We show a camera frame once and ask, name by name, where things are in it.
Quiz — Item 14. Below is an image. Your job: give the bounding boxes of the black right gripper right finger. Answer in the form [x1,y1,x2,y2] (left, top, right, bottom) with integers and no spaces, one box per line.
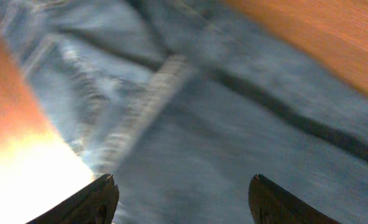
[248,174,340,224]

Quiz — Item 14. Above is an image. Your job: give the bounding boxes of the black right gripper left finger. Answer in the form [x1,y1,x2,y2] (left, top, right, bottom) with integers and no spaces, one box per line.
[28,174,119,224]

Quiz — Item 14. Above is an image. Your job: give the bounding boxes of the blue denim jeans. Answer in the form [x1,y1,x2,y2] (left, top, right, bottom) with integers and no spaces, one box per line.
[0,0,368,223]

